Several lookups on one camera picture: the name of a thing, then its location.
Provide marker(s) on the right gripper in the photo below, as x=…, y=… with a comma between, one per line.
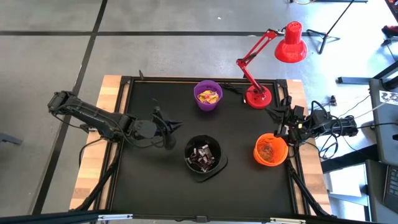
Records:
x=293, y=123

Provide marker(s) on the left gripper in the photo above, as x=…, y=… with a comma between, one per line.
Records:
x=149, y=129

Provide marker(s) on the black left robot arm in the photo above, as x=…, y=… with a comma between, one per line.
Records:
x=90, y=116

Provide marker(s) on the orange jack-o-lantern bucket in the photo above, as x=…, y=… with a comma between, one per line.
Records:
x=280, y=151

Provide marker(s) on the red desk lamp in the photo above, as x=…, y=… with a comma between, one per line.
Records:
x=258, y=98

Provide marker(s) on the purple plastic bucket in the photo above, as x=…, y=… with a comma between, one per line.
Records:
x=199, y=104

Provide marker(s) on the black jack-o-lantern bucket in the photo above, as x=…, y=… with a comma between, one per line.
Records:
x=222, y=161

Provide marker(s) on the black desk leg base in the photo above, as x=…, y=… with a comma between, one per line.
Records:
x=354, y=80

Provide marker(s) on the black tripod stand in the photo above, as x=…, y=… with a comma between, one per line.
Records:
x=325, y=36

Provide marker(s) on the grey side desk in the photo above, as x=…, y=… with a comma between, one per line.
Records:
x=385, y=140

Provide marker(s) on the white printed sign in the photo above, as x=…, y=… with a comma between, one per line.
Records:
x=390, y=98

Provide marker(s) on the grey laptop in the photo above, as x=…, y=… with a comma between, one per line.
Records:
x=392, y=189

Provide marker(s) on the person's red shoe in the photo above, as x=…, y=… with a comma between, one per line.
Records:
x=391, y=31

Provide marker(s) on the black overhead beam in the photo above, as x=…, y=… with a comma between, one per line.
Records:
x=46, y=217

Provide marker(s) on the grey chair foot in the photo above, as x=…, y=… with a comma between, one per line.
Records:
x=11, y=139

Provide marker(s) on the black aluminium table frame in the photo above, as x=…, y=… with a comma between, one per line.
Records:
x=202, y=78

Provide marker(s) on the silver post bracket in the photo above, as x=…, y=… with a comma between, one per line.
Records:
x=115, y=216
x=287, y=221

